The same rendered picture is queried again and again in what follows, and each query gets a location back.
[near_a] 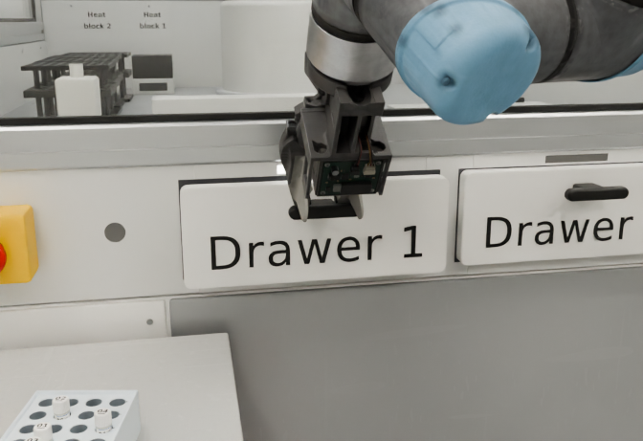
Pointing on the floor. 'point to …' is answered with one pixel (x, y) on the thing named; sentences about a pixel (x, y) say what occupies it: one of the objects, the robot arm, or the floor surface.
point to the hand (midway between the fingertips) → (321, 200)
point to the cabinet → (402, 353)
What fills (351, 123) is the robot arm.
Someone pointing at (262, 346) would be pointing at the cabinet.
